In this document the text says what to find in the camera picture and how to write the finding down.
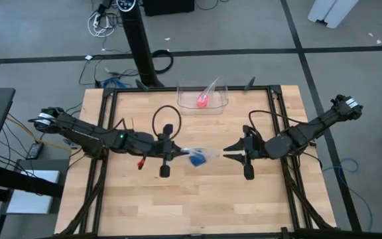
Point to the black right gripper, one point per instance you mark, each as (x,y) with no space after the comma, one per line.
(255,147)

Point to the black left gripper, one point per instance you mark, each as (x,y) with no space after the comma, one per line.
(159,146)

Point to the blue elastic bandage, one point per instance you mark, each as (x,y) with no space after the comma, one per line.
(197,160)

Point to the clear plastic zip bag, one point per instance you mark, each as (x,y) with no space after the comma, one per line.
(211,88)
(211,152)

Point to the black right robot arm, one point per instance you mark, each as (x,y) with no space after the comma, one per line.
(310,129)

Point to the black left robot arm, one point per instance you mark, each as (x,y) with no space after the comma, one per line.
(88,134)

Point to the pink bandage roll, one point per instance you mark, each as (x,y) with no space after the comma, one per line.
(202,101)

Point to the red connector tag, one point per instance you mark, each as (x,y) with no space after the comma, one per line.
(141,163)

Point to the clear plastic bin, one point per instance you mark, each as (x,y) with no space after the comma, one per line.
(186,106)

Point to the black tower fan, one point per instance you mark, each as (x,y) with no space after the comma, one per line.
(138,40)

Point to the black power adapter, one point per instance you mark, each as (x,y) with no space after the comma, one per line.
(34,151)

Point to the black box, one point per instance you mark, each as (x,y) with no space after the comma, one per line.
(167,6)

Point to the white shelf board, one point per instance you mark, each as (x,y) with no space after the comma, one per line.
(32,199)

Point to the white power strip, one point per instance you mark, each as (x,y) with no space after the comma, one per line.
(96,21)

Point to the white plastic base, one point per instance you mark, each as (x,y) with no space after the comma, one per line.
(333,11)

